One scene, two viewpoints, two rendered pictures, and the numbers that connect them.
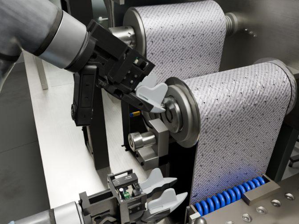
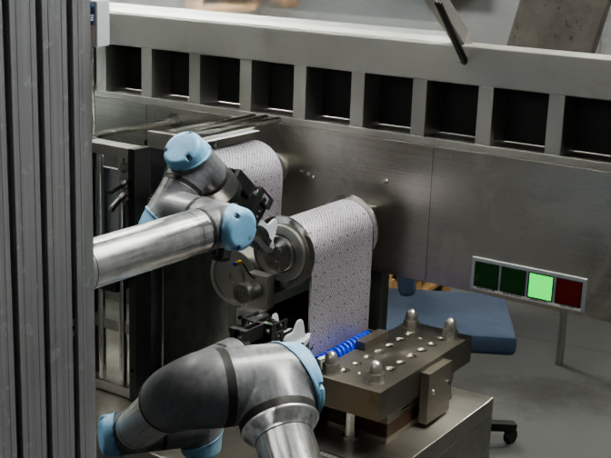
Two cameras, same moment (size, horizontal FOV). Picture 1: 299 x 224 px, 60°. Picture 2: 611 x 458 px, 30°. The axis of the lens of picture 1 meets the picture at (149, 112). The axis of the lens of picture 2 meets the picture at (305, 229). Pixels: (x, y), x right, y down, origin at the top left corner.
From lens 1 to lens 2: 1.81 m
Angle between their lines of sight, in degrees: 34
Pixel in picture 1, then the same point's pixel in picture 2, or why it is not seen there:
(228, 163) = (335, 306)
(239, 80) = (327, 214)
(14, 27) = (212, 174)
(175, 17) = (235, 162)
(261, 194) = (373, 337)
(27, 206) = not seen: outside the picture
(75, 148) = not seen: hidden behind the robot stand
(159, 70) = not seen: hidden behind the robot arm
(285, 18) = (345, 154)
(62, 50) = (229, 188)
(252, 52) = (314, 196)
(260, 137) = (356, 275)
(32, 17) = (219, 166)
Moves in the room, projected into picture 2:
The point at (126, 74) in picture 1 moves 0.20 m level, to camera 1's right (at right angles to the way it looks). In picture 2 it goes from (257, 207) to (346, 198)
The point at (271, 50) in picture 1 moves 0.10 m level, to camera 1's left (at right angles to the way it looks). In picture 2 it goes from (336, 190) to (298, 194)
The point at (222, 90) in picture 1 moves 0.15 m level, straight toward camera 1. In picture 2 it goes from (319, 223) to (338, 243)
